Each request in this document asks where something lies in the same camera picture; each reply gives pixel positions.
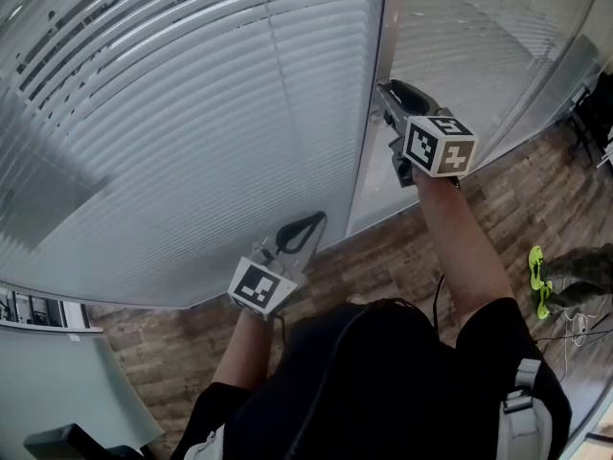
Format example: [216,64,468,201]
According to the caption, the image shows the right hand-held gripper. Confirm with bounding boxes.
[375,79,481,189]

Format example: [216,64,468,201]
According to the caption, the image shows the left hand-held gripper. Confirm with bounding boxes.
[227,210,329,323]

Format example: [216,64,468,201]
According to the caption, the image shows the person's left forearm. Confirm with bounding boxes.
[210,311,284,393]

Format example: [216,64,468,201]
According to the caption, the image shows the person's right forearm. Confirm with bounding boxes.
[411,170,517,350]

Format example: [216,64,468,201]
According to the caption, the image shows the person's black shirt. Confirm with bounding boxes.
[170,296,575,460]

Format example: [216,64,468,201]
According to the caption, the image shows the black equipment cart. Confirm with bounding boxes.
[568,69,613,168]

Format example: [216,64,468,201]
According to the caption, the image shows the frosted glass door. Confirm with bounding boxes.
[0,325,165,460]

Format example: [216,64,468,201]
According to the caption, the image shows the black equipment case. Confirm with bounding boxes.
[22,421,146,460]

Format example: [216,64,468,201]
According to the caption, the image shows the grey metal window post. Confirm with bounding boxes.
[344,0,401,238]

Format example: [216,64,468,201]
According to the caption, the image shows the black chest cable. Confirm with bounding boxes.
[294,308,368,452]

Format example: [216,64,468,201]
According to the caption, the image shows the grey backpack strap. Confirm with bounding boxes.
[183,423,227,460]
[496,357,546,460]

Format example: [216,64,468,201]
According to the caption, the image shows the long white floor cable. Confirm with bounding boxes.
[558,306,591,383]

